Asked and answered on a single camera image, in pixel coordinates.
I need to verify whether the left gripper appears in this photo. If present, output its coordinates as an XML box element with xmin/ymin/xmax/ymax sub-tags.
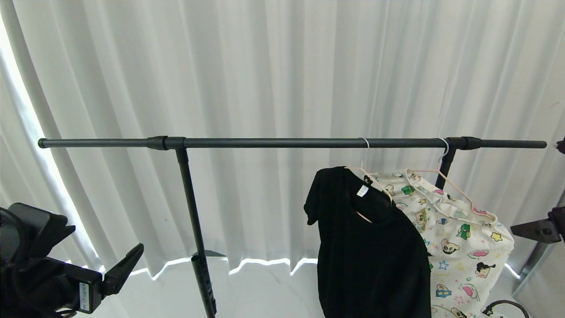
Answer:
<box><xmin>31</xmin><ymin>243</ymin><xmax>144</xmax><ymax>318</ymax></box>

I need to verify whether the pink clothes hanger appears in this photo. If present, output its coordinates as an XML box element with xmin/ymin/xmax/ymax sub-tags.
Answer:
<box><xmin>405</xmin><ymin>138</ymin><xmax>498</xmax><ymax>220</ymax></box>
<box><xmin>346</xmin><ymin>138</ymin><xmax>394</xmax><ymax>223</ymax></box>

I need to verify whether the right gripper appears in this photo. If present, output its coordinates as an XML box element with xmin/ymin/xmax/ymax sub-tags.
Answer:
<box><xmin>511</xmin><ymin>206</ymin><xmax>565</xmax><ymax>244</ymax></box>

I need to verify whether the cream printed garment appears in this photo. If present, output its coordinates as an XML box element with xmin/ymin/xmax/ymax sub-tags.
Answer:
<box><xmin>369</xmin><ymin>169</ymin><xmax>516</xmax><ymax>318</ymax></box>

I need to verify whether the black short-sleeved shirt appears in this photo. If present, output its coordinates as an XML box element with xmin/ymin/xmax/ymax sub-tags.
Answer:
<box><xmin>304</xmin><ymin>167</ymin><xmax>432</xmax><ymax>318</ymax></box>

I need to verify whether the black clothes rack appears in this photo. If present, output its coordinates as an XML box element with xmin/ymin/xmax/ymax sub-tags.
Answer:
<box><xmin>38</xmin><ymin>136</ymin><xmax>548</xmax><ymax>318</ymax></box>

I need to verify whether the white curtain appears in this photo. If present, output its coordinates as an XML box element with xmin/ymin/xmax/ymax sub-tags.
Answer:
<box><xmin>0</xmin><ymin>0</ymin><xmax>565</xmax><ymax>279</ymax></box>

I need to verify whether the white laundry basket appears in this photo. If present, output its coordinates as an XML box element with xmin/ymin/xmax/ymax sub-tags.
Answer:
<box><xmin>481</xmin><ymin>299</ymin><xmax>530</xmax><ymax>318</ymax></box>

